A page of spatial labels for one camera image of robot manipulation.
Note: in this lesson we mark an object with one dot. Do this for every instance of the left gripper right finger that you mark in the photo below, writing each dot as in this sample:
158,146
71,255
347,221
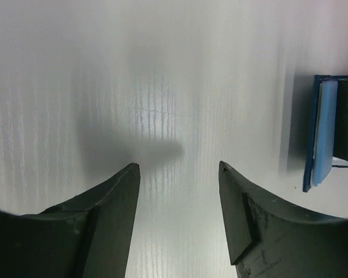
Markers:
268,236

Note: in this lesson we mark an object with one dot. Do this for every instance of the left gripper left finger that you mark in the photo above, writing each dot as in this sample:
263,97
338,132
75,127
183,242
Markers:
88,235

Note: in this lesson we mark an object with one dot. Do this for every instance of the blue leather card holder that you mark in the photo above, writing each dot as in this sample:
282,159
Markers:
320,151

